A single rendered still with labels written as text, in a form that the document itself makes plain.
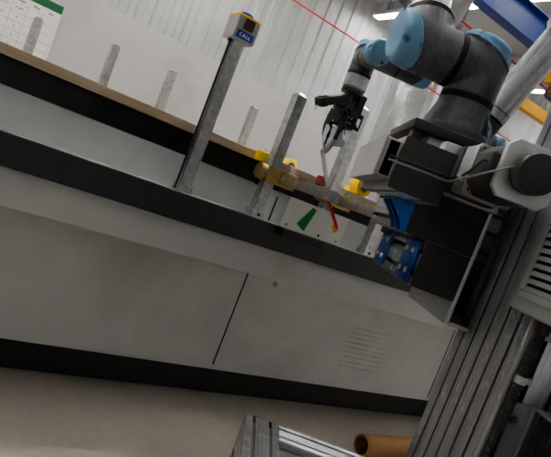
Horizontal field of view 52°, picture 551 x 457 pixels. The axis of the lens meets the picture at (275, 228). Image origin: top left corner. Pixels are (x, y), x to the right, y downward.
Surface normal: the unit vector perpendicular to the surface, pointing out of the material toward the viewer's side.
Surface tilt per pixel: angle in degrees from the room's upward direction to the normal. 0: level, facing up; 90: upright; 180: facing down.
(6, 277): 90
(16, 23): 90
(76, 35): 90
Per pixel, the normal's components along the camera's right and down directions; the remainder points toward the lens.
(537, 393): 0.01, 0.07
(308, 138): 0.48, 0.24
